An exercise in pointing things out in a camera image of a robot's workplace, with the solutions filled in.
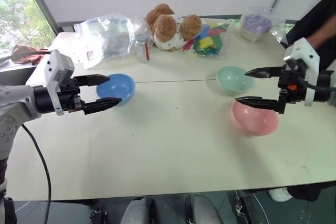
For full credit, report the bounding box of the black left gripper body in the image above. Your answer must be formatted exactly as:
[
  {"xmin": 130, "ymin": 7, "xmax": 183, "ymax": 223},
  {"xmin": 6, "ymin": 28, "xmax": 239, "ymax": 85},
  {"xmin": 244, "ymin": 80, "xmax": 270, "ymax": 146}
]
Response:
[{"xmin": 56, "ymin": 77, "xmax": 86, "ymax": 114}]

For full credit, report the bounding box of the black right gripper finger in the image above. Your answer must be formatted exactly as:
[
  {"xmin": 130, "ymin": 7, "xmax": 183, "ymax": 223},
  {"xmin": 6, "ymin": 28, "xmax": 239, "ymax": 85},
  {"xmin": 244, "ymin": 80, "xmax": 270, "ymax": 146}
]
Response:
[
  {"xmin": 235, "ymin": 96, "xmax": 280, "ymax": 112},
  {"xmin": 244, "ymin": 67, "xmax": 283, "ymax": 79}
]

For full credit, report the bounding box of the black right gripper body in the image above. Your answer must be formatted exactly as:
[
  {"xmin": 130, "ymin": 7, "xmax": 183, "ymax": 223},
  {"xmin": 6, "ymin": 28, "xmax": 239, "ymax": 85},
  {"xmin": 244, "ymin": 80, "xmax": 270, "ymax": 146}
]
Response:
[{"xmin": 277, "ymin": 59, "xmax": 310, "ymax": 115}]

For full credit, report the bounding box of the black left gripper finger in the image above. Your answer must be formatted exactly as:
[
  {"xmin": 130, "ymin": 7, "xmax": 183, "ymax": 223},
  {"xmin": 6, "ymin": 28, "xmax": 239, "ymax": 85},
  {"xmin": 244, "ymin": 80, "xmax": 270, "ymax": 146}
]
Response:
[
  {"xmin": 73, "ymin": 74, "xmax": 111, "ymax": 87},
  {"xmin": 82, "ymin": 97, "xmax": 122, "ymax": 115}
]

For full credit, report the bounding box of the pink plastic bowl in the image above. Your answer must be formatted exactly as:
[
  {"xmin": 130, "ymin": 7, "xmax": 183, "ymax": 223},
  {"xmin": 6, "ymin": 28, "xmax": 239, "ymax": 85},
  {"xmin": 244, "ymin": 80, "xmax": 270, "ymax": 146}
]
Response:
[{"xmin": 231, "ymin": 101, "xmax": 279, "ymax": 137}]

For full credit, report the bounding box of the blue plastic bowl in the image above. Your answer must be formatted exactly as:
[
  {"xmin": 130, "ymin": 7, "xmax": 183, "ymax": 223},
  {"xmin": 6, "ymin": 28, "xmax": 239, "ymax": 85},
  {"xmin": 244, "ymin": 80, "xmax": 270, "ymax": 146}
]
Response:
[{"xmin": 96, "ymin": 73, "xmax": 137, "ymax": 107}]

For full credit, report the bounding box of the green plastic bowl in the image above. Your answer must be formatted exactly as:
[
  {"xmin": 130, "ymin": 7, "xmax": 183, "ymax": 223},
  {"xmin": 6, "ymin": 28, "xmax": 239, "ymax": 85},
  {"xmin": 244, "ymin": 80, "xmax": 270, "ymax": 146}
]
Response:
[{"xmin": 216, "ymin": 66, "xmax": 256, "ymax": 97}]

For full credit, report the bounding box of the large clear plastic bag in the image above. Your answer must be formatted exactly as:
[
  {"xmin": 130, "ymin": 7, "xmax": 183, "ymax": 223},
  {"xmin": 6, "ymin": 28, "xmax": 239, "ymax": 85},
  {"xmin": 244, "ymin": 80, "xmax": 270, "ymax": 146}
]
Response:
[{"xmin": 73, "ymin": 13, "xmax": 136, "ymax": 70}]

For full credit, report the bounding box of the bagged purple white container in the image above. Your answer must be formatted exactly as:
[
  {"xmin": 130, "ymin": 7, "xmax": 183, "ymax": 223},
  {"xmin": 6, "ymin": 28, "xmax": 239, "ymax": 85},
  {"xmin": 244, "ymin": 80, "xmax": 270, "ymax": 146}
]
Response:
[{"xmin": 239, "ymin": 6, "xmax": 286, "ymax": 44}]

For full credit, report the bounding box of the small clear bottle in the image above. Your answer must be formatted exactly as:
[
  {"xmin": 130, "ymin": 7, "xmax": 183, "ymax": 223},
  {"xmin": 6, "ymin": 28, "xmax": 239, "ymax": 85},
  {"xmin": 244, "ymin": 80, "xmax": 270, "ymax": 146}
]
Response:
[{"xmin": 134, "ymin": 34, "xmax": 151, "ymax": 63}]

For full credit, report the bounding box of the red-brown cloth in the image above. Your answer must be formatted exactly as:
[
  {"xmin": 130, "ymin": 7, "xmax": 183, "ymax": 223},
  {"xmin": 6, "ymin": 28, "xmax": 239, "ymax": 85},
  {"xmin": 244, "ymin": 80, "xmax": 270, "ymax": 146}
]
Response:
[{"xmin": 11, "ymin": 44, "xmax": 50, "ymax": 65}]

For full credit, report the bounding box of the grey side table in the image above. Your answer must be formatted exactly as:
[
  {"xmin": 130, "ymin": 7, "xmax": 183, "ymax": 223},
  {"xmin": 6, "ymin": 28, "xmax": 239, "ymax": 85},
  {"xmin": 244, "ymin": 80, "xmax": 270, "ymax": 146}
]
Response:
[{"xmin": 0, "ymin": 60, "xmax": 36, "ymax": 86}]

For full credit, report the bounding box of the bag of colourful blocks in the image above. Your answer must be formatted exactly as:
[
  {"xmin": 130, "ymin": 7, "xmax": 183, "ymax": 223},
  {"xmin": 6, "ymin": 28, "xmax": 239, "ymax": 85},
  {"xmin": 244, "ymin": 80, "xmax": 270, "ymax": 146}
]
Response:
[{"xmin": 182, "ymin": 22, "xmax": 232, "ymax": 61}]

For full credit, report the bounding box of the person in black clothes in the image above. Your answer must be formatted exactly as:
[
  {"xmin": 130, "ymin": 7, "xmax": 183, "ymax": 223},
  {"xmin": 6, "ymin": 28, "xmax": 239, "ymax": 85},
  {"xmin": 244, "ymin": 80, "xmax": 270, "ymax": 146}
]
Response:
[{"xmin": 280, "ymin": 0, "xmax": 336, "ymax": 73}]

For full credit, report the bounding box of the brown white plush dog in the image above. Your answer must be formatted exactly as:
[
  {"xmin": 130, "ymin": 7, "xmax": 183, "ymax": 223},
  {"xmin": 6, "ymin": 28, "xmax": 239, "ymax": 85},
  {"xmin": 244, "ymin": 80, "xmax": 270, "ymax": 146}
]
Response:
[{"xmin": 145, "ymin": 3, "xmax": 203, "ymax": 52}]

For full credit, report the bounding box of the white shoe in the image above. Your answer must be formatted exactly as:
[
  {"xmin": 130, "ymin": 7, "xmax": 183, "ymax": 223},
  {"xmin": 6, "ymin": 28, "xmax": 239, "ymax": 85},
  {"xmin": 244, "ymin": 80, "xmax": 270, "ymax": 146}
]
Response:
[{"xmin": 267, "ymin": 186, "xmax": 295, "ymax": 203}]

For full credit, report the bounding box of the grey robot left leg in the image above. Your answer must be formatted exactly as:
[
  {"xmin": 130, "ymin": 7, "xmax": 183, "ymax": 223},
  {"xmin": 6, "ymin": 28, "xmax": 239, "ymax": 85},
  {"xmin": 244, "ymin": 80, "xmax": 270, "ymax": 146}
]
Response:
[{"xmin": 120, "ymin": 196, "xmax": 156, "ymax": 224}]

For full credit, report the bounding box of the grey robot leg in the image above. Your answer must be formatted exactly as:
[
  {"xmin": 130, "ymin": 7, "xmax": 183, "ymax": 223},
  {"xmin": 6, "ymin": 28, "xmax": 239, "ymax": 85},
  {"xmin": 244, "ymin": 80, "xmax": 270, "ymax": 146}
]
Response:
[
  {"xmin": 188, "ymin": 193, "xmax": 224, "ymax": 224},
  {"xmin": 120, "ymin": 196, "xmax": 156, "ymax": 224}
]

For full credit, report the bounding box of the grey robot right leg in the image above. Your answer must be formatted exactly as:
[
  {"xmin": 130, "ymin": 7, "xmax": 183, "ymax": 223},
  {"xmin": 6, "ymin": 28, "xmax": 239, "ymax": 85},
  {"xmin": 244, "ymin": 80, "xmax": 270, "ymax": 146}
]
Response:
[{"xmin": 188, "ymin": 193, "xmax": 224, "ymax": 224}]

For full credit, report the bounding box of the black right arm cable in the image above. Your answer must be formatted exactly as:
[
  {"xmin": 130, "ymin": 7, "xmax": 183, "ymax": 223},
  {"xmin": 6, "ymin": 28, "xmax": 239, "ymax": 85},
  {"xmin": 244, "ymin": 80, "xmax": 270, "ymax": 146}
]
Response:
[{"xmin": 296, "ymin": 69, "xmax": 336, "ymax": 91}]

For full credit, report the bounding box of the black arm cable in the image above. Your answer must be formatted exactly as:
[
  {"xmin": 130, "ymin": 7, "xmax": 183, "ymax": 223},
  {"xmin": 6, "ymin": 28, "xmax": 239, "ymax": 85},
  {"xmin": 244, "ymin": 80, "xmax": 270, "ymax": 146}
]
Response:
[
  {"xmin": 20, "ymin": 123, "xmax": 53, "ymax": 224},
  {"xmin": 296, "ymin": 69, "xmax": 336, "ymax": 91}
]

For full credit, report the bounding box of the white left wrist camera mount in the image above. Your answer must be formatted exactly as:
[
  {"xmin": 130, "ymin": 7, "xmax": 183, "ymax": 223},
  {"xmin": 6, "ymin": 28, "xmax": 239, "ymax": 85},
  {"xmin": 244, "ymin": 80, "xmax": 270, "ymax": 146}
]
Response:
[{"xmin": 43, "ymin": 49, "xmax": 75, "ymax": 116}]

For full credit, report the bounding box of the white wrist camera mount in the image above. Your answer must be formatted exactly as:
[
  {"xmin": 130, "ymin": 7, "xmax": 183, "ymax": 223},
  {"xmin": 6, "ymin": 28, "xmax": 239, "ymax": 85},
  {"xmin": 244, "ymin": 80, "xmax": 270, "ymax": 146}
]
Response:
[
  {"xmin": 43, "ymin": 49, "xmax": 75, "ymax": 116},
  {"xmin": 282, "ymin": 37, "xmax": 321, "ymax": 107}
]

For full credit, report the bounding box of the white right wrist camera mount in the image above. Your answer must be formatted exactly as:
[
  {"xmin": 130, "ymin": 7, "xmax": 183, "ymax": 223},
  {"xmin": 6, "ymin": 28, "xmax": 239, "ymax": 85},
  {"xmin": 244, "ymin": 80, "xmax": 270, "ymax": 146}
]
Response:
[{"xmin": 282, "ymin": 37, "xmax": 321, "ymax": 107}]

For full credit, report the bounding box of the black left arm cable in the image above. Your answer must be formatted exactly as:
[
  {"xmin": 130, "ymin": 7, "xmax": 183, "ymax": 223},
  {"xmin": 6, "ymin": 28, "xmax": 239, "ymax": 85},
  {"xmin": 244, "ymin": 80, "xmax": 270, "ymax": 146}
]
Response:
[{"xmin": 20, "ymin": 123, "xmax": 53, "ymax": 224}]

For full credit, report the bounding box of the black window frame bar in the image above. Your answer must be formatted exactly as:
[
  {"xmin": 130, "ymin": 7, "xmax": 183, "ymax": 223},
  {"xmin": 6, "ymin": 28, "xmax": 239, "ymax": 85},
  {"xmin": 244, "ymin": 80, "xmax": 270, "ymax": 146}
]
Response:
[{"xmin": 20, "ymin": 0, "xmax": 65, "ymax": 36}]

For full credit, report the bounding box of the black table frame leg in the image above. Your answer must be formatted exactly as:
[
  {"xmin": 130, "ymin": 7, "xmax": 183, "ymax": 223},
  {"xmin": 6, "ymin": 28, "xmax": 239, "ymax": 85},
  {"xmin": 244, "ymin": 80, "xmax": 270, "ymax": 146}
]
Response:
[{"xmin": 235, "ymin": 189, "xmax": 265, "ymax": 224}]

